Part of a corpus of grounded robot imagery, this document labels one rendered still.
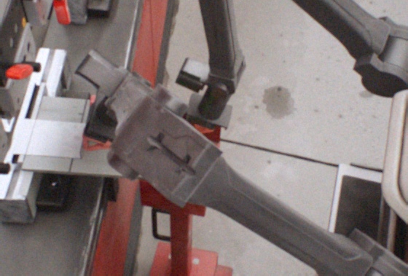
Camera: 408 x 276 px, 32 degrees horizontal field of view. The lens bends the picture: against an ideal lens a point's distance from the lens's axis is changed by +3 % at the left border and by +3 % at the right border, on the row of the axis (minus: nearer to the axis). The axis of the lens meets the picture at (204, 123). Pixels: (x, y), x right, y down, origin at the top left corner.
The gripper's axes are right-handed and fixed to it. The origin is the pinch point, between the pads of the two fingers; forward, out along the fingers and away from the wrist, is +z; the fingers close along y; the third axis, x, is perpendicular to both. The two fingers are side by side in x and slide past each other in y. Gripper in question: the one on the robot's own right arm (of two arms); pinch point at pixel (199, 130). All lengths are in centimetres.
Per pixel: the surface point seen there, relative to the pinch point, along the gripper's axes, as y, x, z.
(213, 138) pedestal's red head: -4.9, -4.4, 7.1
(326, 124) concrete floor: -56, -71, 68
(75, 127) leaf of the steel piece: 26.5, 19.1, -14.0
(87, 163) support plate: 21.7, 26.7, -15.0
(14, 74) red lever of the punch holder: 35, 33, -44
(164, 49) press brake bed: 12, -92, 81
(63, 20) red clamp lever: 34.5, 6.2, -29.1
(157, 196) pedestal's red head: 4.6, 15.2, 9.8
